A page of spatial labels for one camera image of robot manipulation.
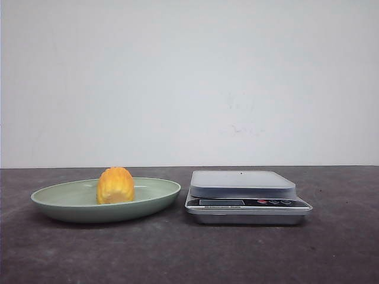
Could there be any silver digital kitchen scale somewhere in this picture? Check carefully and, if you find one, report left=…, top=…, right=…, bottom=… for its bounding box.
left=185, top=170, right=313, bottom=225

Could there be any yellow corn cob piece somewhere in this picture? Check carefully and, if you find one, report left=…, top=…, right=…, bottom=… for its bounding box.
left=97, top=167, right=135, bottom=204

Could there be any green oval plate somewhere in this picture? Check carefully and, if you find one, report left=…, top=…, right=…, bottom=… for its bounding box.
left=31, top=177, right=181, bottom=224

